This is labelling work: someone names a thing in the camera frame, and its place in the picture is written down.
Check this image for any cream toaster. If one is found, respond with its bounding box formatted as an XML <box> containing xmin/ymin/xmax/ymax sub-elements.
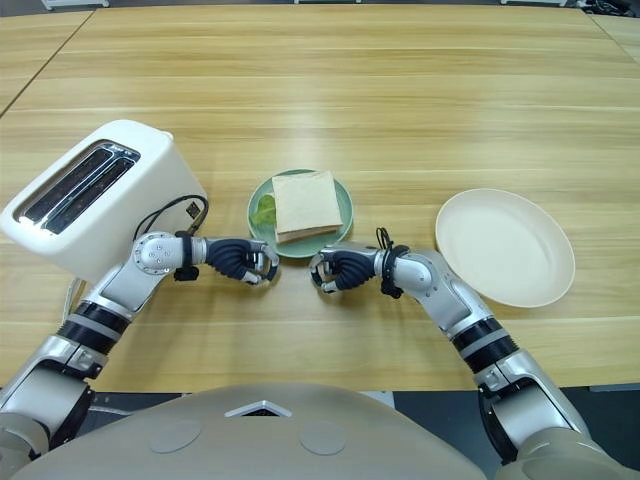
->
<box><xmin>0</xmin><ymin>119</ymin><xmax>208</xmax><ymax>284</ymax></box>

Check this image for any green plate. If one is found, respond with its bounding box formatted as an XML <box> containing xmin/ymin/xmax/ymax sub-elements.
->
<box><xmin>247</xmin><ymin>168</ymin><xmax>355</xmax><ymax>260</ymax></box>

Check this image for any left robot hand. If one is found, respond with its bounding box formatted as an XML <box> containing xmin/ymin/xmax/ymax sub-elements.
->
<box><xmin>191</xmin><ymin>236</ymin><xmax>281</xmax><ymax>287</ymax></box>

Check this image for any black cable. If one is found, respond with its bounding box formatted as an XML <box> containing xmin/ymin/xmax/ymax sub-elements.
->
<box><xmin>375</xmin><ymin>227</ymin><xmax>409</xmax><ymax>300</ymax></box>
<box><xmin>131</xmin><ymin>193</ymin><xmax>209</xmax><ymax>283</ymax></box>

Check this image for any bread slice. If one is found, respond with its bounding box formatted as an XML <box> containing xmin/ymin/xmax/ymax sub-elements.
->
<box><xmin>270</xmin><ymin>170</ymin><xmax>344</xmax><ymax>245</ymax></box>

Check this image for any robot body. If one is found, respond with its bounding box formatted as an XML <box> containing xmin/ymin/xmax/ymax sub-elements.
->
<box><xmin>9</xmin><ymin>383</ymin><xmax>489</xmax><ymax>480</ymax></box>

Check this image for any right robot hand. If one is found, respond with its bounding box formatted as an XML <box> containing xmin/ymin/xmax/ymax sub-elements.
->
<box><xmin>308</xmin><ymin>241</ymin><xmax>386</xmax><ymax>294</ymax></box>

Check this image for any green lettuce leaf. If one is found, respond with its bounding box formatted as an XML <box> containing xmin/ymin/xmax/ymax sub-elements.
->
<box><xmin>251</xmin><ymin>194</ymin><xmax>278</xmax><ymax>229</ymax></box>

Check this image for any white cord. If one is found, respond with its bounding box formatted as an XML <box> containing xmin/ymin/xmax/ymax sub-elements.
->
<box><xmin>63</xmin><ymin>277</ymin><xmax>90</xmax><ymax>317</ymax></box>

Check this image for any cream plate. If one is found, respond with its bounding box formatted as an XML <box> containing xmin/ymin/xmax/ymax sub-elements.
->
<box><xmin>434</xmin><ymin>188</ymin><xmax>577</xmax><ymax>309</ymax></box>

